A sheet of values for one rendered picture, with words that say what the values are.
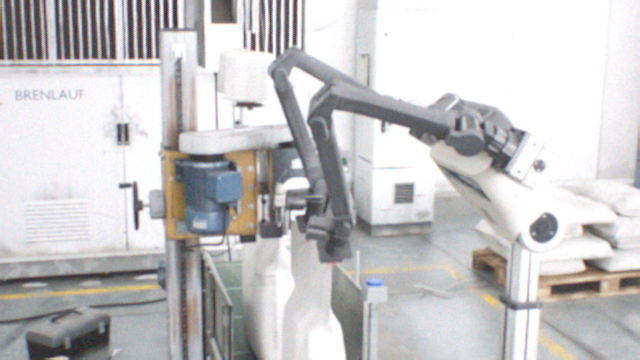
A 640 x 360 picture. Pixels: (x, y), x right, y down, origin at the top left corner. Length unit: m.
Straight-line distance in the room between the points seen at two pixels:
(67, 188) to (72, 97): 0.61
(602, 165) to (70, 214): 5.12
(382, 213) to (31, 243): 2.82
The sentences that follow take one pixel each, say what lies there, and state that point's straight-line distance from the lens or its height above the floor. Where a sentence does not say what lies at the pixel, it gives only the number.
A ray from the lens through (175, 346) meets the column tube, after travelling 3.12.
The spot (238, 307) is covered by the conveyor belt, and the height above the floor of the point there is 0.38.
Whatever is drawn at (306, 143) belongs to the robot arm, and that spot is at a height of 1.41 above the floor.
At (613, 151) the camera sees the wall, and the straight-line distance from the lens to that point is 8.46.
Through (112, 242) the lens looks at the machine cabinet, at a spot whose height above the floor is 0.27.
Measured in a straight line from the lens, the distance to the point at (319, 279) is 2.64.
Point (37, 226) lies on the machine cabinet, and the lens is 5.72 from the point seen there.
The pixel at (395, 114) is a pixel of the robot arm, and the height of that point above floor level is 1.57.
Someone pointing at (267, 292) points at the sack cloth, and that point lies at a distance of 3.32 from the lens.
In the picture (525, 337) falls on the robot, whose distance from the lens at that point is 2.65.
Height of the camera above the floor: 1.81
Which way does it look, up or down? 12 degrees down
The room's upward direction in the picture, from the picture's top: 1 degrees clockwise
